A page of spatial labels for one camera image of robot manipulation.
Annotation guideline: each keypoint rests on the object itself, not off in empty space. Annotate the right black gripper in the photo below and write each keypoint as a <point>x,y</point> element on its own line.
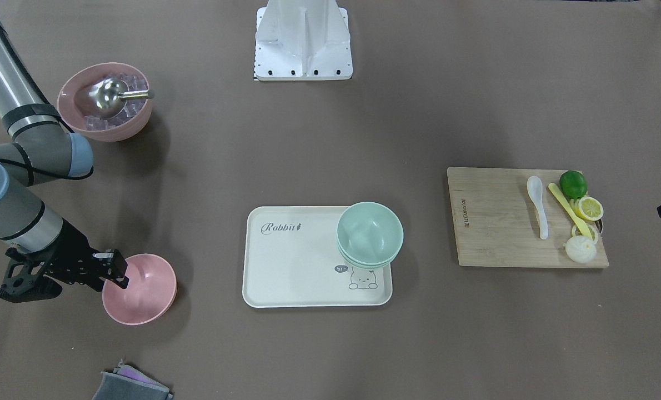
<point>73,248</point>

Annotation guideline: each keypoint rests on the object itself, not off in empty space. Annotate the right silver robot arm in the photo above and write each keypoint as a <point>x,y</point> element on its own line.
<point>43,148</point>

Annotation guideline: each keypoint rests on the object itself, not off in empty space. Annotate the yellow plastic spoon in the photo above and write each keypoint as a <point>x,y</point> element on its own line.
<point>580,224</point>

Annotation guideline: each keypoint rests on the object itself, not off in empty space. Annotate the pink bowl with ice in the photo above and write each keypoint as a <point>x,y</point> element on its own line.
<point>131,120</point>

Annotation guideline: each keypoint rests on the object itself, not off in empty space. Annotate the green bowl stack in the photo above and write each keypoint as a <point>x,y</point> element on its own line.
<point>369,235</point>

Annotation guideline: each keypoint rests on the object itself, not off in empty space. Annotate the lemon half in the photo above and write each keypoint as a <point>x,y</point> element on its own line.
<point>589,208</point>

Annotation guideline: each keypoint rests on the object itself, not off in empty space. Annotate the purple cloth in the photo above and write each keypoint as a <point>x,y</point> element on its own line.
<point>133,373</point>

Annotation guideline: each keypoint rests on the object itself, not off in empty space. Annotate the green lime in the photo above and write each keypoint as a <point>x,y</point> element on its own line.
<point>573,184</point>

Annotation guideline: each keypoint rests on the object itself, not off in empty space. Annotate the grey folded cloth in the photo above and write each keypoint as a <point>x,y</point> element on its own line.
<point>116,386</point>

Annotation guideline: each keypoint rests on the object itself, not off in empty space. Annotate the wooden cutting board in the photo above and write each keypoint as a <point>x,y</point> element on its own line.
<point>496,224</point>

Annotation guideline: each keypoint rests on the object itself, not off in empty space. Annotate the cream rabbit tray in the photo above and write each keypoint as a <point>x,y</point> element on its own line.
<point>291,259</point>

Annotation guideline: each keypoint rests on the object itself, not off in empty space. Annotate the metal ice scoop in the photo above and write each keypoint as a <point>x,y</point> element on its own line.
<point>107,98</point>

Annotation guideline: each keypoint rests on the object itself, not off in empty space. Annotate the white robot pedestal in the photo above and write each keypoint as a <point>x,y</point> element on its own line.
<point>302,41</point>

